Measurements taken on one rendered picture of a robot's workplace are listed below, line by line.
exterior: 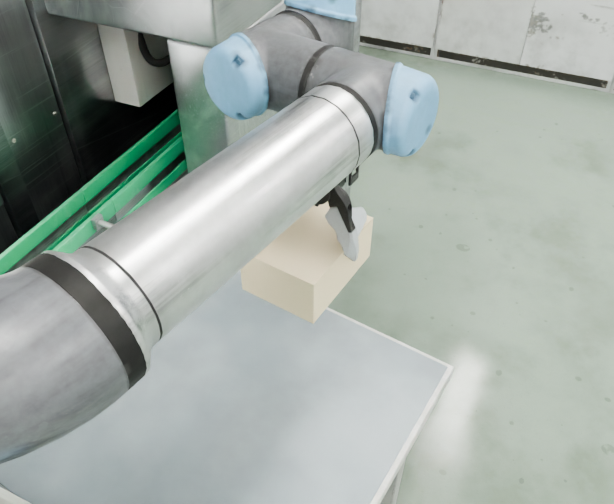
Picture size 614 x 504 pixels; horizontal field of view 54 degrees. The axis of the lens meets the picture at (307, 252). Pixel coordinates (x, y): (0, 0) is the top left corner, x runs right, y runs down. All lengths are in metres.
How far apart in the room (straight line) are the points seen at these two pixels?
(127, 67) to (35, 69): 0.20
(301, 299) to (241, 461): 0.36
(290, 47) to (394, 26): 3.45
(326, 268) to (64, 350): 0.50
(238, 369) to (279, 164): 0.77
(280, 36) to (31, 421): 0.40
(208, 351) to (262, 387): 0.14
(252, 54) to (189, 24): 0.52
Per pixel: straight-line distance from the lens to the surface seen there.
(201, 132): 1.19
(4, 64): 1.26
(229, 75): 0.58
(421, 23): 3.96
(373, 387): 1.13
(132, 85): 1.41
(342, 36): 0.67
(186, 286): 0.38
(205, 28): 1.07
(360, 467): 1.05
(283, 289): 0.80
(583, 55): 3.87
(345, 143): 0.48
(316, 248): 0.81
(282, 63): 0.57
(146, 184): 1.29
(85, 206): 1.29
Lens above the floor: 1.68
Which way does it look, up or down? 43 degrees down
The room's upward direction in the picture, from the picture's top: straight up
